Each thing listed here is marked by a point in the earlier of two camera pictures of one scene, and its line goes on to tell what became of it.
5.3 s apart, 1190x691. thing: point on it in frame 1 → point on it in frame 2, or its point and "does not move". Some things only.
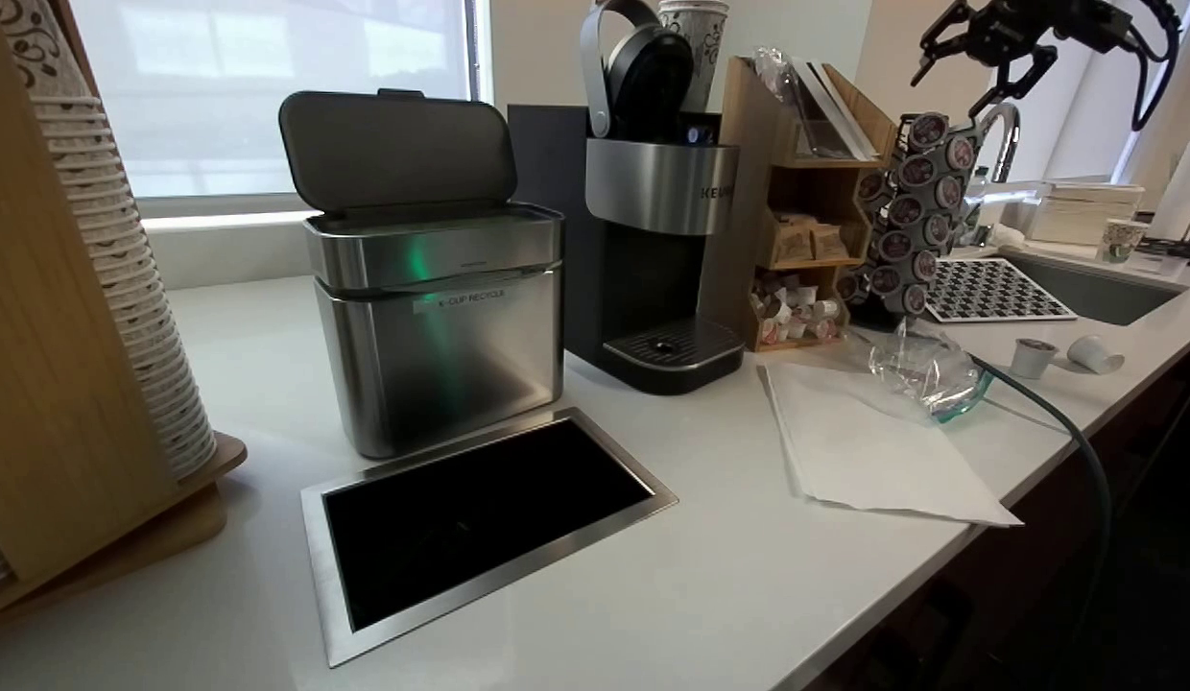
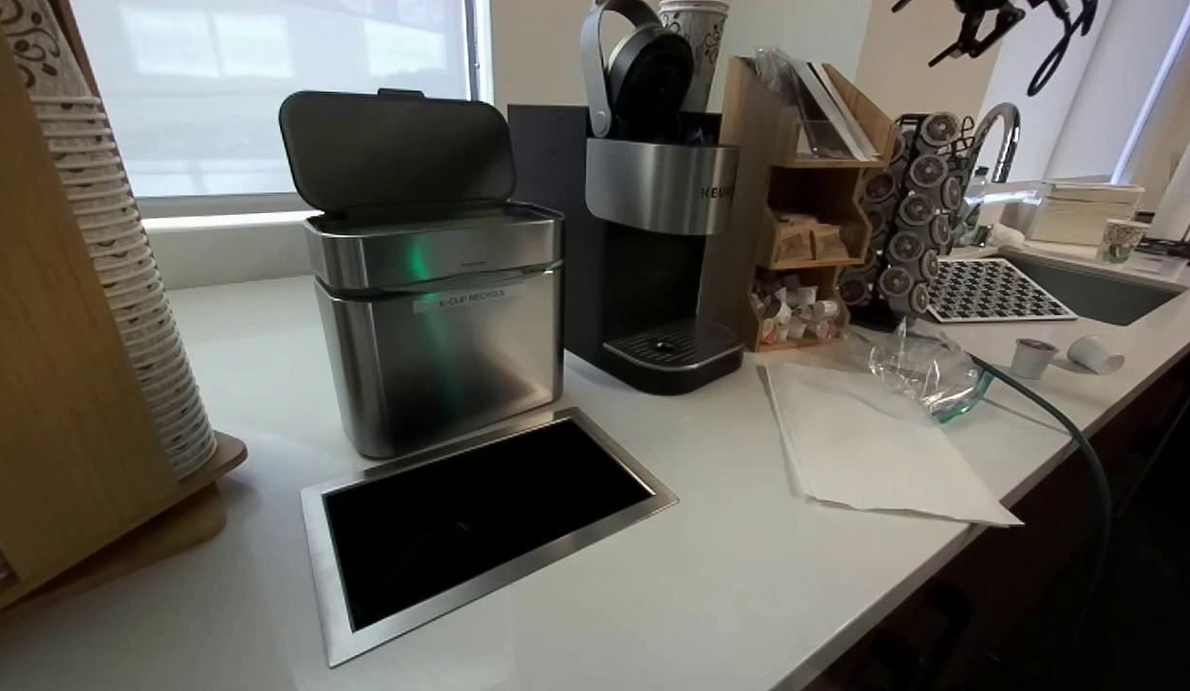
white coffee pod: (1029, 359) does not move
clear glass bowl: (935, 377) does not move
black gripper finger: (1008, 87) → (971, 27)
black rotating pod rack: (908, 217) does not move
